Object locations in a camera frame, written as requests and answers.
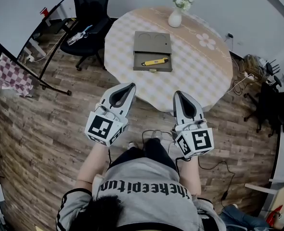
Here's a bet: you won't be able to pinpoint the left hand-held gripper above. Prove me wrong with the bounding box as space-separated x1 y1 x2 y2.
84 82 136 147

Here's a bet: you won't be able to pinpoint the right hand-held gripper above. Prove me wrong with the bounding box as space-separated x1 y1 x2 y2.
172 90 215 159

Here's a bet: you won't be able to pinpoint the yellow small knife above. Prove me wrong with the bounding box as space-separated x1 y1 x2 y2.
141 57 169 67

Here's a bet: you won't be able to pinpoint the grey drawer box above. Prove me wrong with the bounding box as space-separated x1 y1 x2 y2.
133 31 173 73

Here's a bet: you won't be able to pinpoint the person's left forearm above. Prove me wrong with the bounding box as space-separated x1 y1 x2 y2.
74 142 109 190

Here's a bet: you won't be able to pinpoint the person's right forearm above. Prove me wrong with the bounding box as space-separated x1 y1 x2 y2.
179 156 202 196

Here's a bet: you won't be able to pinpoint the round table with checkered cloth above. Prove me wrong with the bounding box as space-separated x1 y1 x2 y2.
103 6 234 113

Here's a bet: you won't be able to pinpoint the person's right shoe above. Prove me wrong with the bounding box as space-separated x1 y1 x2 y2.
151 129 163 140

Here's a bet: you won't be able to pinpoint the person's black trousers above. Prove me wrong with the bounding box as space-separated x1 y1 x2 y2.
109 138 179 175

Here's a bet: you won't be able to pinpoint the clear plastic packet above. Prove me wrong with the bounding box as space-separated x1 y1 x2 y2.
66 25 94 46

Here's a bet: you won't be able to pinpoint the black swivel chair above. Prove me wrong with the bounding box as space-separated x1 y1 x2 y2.
243 80 284 138

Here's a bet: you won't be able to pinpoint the white ribbed vase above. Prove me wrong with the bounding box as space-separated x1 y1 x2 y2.
168 7 182 28

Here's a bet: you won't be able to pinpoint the black router with antennas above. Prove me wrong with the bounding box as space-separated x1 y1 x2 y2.
266 59 281 76

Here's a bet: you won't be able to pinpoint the person's grey printed shirt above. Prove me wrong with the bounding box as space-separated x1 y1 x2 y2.
56 157 227 231

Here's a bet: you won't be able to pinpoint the checkered cloth on stand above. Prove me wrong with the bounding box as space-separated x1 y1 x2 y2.
0 52 34 97

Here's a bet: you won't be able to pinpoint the white flower bunch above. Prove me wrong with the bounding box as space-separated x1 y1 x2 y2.
170 0 197 12

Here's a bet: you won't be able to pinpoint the whiteboard on black stand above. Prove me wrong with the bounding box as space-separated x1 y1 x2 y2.
0 0 73 96

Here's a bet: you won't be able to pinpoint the red tool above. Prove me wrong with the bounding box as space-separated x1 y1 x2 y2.
267 205 284 229

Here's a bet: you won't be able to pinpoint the black floor cable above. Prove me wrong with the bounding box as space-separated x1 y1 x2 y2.
141 129 174 152

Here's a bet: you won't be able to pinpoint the long white cable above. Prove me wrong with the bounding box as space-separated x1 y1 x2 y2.
224 75 248 95

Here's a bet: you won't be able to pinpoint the black cable with adapter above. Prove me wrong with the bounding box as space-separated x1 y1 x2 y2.
175 156 236 208

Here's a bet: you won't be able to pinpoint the wire basket of cables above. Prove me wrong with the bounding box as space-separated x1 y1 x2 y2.
243 54 269 79

